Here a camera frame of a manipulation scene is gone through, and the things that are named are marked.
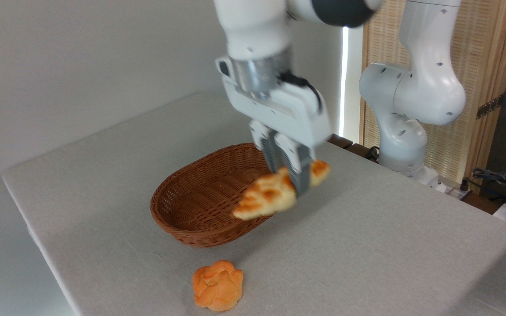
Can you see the grey tablecloth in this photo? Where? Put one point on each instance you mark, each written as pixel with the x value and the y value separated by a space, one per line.
pixel 367 245

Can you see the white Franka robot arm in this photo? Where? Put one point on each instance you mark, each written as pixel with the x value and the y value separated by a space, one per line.
pixel 415 87

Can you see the long braided bread loaf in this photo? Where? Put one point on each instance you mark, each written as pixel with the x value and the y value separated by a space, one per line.
pixel 266 197

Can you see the brown oval wicker basket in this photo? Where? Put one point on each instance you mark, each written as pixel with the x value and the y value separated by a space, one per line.
pixel 200 197

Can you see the round knotted bread roll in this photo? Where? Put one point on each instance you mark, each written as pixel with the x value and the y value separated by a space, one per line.
pixel 218 286

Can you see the black screen hinge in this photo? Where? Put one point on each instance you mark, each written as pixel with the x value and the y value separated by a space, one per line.
pixel 489 106

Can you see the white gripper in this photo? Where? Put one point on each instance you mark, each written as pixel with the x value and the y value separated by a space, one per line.
pixel 288 112

